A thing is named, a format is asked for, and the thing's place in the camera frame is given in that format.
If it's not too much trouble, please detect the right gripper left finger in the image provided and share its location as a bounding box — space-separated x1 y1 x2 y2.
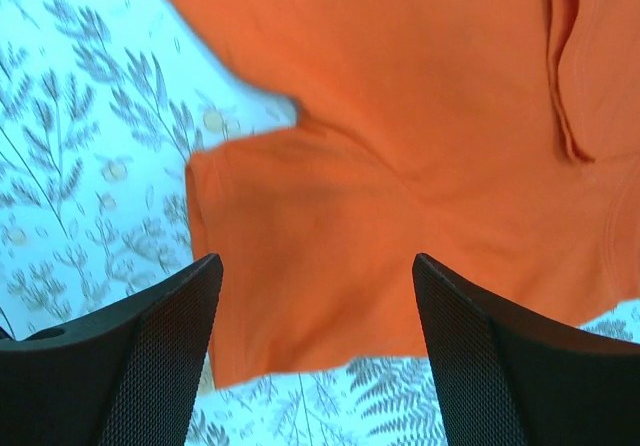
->
1 254 223 445

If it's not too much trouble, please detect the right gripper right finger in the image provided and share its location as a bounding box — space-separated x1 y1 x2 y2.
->
412 254 639 445

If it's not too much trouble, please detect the orange t-shirt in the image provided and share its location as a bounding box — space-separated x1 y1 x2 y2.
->
169 0 639 388

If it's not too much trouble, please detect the floral patterned table mat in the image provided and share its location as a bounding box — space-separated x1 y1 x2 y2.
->
0 0 640 446

